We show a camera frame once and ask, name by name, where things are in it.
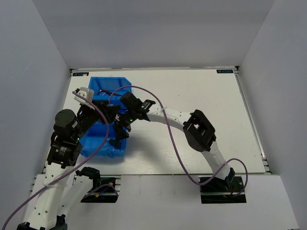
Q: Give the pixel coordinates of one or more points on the blue plastic bin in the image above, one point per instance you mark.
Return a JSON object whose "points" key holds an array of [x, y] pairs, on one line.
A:
{"points": [[96, 134]]}

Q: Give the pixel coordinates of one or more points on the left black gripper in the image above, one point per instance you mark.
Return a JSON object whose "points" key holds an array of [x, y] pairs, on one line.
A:
{"points": [[111, 110]]}

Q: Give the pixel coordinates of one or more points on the right blue corner label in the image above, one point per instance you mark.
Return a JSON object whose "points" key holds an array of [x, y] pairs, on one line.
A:
{"points": [[224, 71]]}

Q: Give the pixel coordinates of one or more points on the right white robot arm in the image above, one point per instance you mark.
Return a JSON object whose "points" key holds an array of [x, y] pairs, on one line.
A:
{"points": [[199, 133]]}

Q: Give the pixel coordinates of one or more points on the blue corner label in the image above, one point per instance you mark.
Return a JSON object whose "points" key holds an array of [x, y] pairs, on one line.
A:
{"points": [[80, 74], [224, 71]]}

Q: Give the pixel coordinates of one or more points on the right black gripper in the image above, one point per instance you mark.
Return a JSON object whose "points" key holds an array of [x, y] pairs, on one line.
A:
{"points": [[121, 134]]}

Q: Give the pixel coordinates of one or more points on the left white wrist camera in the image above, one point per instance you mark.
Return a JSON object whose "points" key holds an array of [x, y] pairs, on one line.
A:
{"points": [[85, 93]]}

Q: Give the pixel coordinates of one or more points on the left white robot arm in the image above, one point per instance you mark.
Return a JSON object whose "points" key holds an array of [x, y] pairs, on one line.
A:
{"points": [[66, 183]]}

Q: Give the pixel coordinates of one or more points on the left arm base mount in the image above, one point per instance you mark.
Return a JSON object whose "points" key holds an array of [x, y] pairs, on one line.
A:
{"points": [[106, 191]]}

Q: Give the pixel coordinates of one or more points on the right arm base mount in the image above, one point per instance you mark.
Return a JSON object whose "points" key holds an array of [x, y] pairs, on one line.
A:
{"points": [[215, 192]]}

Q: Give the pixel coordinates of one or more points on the left blue corner label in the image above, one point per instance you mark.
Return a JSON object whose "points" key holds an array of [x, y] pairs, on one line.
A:
{"points": [[80, 74]]}

